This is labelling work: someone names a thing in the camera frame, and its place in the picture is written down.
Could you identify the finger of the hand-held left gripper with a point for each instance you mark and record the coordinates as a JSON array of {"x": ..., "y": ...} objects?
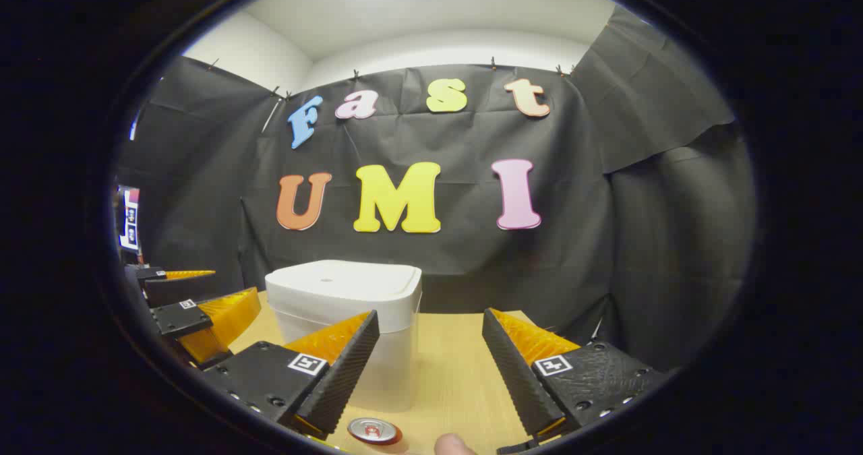
[
  {"x": 168, "y": 290},
  {"x": 179, "y": 319}
]

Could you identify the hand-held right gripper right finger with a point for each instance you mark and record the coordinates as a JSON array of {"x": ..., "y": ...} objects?
[{"x": 519, "y": 381}]

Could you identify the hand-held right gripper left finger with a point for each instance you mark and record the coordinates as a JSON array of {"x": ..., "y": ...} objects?
[{"x": 344, "y": 374}]

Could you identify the red pop can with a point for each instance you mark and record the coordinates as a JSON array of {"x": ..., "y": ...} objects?
[{"x": 373, "y": 431}]

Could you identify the white desktop garbage bin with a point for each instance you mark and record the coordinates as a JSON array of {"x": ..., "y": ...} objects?
[{"x": 337, "y": 293}]

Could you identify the wooden desktop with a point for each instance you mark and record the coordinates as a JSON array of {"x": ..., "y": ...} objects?
[{"x": 452, "y": 374}]

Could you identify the computer monitor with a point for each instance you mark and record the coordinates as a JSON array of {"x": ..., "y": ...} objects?
[{"x": 129, "y": 226}]

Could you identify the black backdrop cloth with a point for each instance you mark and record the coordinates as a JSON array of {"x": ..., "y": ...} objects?
[{"x": 573, "y": 239}]

